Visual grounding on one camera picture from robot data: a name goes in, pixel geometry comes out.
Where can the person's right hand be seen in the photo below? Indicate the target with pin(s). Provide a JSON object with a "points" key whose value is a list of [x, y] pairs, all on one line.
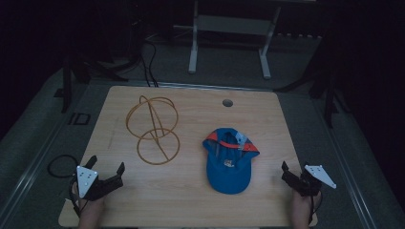
{"points": [[302, 210]]}

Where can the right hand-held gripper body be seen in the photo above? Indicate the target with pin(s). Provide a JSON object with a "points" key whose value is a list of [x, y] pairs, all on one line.
{"points": [[307, 186]]}

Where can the blue and orange cap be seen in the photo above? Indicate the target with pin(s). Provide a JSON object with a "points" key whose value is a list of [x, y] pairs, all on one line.
{"points": [[227, 176]]}

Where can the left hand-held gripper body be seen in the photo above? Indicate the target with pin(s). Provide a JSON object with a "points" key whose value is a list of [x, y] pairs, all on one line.
{"points": [[86, 181]]}

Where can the person's left hand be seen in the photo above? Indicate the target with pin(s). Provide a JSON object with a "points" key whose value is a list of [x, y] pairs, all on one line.
{"points": [[90, 211]]}

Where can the black tripod stand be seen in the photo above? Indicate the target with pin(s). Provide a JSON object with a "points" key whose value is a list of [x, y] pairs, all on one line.
{"points": [[329, 95], [67, 82]]}

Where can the white metal desk frame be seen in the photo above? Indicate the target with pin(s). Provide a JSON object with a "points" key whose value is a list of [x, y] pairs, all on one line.
{"points": [[193, 47]]}

